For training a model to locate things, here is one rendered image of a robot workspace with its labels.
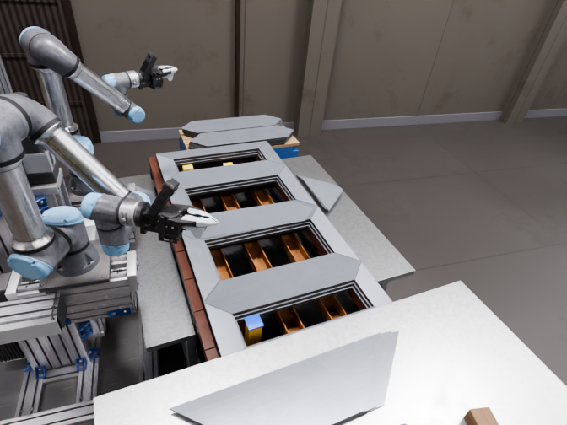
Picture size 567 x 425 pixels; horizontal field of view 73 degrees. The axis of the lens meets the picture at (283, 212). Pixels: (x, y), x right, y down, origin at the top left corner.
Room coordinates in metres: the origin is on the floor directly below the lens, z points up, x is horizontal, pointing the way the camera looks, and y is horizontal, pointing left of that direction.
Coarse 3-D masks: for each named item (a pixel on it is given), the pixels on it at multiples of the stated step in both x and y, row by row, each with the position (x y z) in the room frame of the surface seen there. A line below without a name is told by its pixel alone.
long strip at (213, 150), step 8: (240, 144) 2.31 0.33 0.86; (248, 144) 2.32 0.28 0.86; (256, 144) 2.33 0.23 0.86; (176, 152) 2.12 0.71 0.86; (184, 152) 2.13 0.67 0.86; (192, 152) 2.14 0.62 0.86; (200, 152) 2.15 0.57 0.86; (208, 152) 2.16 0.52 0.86; (216, 152) 2.17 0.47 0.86; (224, 152) 2.18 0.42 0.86
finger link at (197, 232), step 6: (186, 216) 0.78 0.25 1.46; (192, 216) 0.78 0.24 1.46; (198, 222) 0.76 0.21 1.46; (204, 222) 0.76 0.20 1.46; (210, 222) 0.77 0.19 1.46; (216, 222) 0.78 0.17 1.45; (186, 228) 0.76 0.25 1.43; (192, 228) 0.76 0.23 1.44; (198, 228) 0.76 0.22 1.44; (204, 228) 0.76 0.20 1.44; (198, 234) 0.76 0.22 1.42
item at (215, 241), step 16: (176, 160) 2.04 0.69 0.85; (192, 160) 2.08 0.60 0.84; (208, 160) 2.12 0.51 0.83; (272, 176) 1.97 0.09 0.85; (192, 192) 1.74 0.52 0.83; (208, 192) 1.78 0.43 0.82; (288, 192) 1.83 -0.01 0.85; (288, 224) 1.53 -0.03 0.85; (304, 224) 1.57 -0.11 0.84; (208, 240) 1.34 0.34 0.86; (224, 240) 1.37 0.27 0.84; (240, 240) 1.40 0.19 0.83; (320, 240) 1.46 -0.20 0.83; (192, 272) 1.16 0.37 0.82; (336, 288) 1.14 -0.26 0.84; (352, 288) 1.17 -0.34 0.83; (272, 304) 1.01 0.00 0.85; (288, 304) 1.04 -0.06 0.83; (368, 304) 1.07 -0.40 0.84; (208, 320) 0.91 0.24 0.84; (240, 320) 0.94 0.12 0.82
